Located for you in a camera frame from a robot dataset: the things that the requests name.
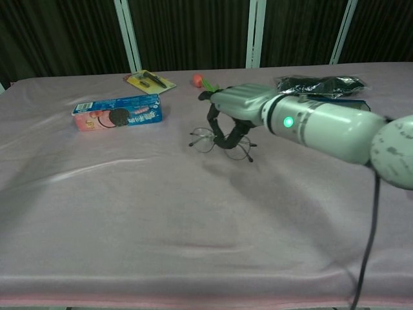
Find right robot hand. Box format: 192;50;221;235
199;83;279;150

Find thin-rimmed eyeglasses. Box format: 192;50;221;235
188;127;258;163

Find blue glasses case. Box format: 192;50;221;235
301;93;370;112

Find blue pink cookie box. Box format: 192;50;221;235
71;94;164;132

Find artificial orange tulip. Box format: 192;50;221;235
192;73;222;94

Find black gloves in plastic bag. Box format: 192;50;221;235
273;74;368;98

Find black pleated curtain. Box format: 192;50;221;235
0;0;413;85

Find yellow razor blister pack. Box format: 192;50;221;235
123;69;177;95

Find pink tablecloth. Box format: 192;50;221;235
0;61;413;306

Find white metal frame post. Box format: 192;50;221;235
113;0;143;74
245;0;267;68
329;0;359;65

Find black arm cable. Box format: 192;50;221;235
350;174;381;310

